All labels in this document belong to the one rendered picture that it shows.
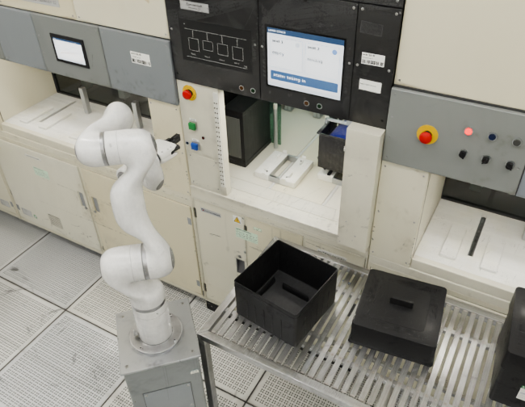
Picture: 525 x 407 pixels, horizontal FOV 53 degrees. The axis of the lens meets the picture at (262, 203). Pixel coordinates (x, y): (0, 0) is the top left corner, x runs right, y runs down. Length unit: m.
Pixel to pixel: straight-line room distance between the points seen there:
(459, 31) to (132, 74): 1.33
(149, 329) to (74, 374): 1.12
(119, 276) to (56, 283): 1.75
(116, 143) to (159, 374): 0.86
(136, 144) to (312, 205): 1.02
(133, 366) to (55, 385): 1.06
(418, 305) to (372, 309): 0.17
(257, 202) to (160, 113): 0.57
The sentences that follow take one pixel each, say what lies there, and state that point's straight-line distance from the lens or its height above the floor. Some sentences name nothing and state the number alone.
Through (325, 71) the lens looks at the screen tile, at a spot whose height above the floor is 1.56.
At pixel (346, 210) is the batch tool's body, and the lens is 2.02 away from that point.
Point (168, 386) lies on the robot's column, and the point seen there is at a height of 0.62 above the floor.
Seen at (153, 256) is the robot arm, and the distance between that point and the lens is 1.68.
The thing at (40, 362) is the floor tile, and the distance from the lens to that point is 3.08.
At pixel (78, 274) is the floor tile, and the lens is 3.44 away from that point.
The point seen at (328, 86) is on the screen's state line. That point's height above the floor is 1.51.
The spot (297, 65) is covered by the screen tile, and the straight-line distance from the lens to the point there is 1.87.
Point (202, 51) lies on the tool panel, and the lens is 2.07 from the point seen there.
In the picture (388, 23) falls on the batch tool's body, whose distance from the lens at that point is 1.70.
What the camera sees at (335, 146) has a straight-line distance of 2.34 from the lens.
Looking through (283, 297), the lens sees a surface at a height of 0.77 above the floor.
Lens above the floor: 2.32
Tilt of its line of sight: 38 degrees down
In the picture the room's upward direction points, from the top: 2 degrees counter-clockwise
